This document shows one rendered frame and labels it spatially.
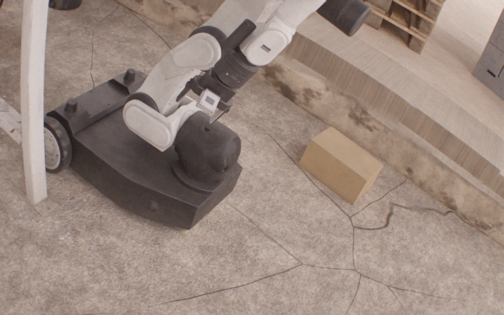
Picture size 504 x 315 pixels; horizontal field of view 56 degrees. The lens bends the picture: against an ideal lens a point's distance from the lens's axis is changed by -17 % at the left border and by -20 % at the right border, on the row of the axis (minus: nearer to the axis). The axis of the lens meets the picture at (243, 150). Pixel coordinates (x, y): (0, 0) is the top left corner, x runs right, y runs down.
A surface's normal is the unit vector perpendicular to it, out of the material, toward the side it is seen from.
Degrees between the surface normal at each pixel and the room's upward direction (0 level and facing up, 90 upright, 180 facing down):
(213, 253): 0
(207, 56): 90
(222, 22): 90
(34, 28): 80
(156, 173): 0
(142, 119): 90
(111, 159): 0
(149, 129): 90
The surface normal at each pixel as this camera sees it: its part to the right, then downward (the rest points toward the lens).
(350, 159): 0.33, -0.77
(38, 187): 0.85, 0.40
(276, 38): -0.03, 0.64
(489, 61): -0.64, 0.25
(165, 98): -0.45, 0.38
